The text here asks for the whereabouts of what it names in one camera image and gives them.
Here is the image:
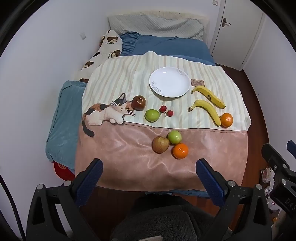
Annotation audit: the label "white fleece cushion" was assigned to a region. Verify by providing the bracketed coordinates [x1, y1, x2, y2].
[139, 10, 210, 26]

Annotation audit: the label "black cable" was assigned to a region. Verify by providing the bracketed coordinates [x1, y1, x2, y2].
[0, 174, 26, 241]

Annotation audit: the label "person's dark fleece pants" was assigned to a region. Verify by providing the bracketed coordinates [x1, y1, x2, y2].
[110, 195, 232, 241]

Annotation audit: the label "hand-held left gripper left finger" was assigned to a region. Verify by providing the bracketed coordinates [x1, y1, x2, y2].
[28, 158, 104, 241]

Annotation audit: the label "red cushion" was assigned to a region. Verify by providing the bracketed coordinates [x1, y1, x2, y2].
[54, 161, 75, 181]

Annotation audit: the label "yellow banana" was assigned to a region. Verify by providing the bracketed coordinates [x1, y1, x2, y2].
[187, 99, 222, 127]
[190, 85, 226, 109]

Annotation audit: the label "orange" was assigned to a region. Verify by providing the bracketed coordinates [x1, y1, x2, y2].
[220, 113, 234, 128]
[172, 143, 189, 159]

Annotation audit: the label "red and yellow apple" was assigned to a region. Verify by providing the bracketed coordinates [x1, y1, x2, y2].
[152, 136, 170, 154]

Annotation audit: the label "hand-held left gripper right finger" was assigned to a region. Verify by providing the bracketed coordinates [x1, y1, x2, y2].
[195, 158, 272, 241]

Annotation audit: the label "green apple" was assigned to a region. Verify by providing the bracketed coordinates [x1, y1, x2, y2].
[167, 130, 182, 145]
[144, 109, 160, 122]

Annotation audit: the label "striped cat print blanket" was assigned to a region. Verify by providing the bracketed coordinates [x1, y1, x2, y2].
[74, 51, 252, 193]

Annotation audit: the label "grey textured pillow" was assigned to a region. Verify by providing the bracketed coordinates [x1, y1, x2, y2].
[108, 14, 205, 41]

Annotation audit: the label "white door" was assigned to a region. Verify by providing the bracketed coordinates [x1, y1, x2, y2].
[211, 0, 264, 70]

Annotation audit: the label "teal velvet cushion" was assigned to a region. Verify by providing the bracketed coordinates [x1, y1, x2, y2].
[46, 80, 87, 163]

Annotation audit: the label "pile of plastic wrappers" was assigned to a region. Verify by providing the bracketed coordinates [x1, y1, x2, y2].
[261, 168, 281, 223]

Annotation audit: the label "dark red apple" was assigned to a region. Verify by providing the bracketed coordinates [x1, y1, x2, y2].
[131, 95, 147, 111]

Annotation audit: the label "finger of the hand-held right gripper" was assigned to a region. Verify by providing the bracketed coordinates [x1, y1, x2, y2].
[261, 143, 290, 178]
[286, 140, 296, 160]

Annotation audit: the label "bear print pillow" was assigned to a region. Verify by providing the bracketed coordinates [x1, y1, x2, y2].
[74, 29, 123, 82]

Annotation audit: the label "white patterned plate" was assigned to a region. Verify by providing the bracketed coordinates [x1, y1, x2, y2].
[149, 67, 191, 98]

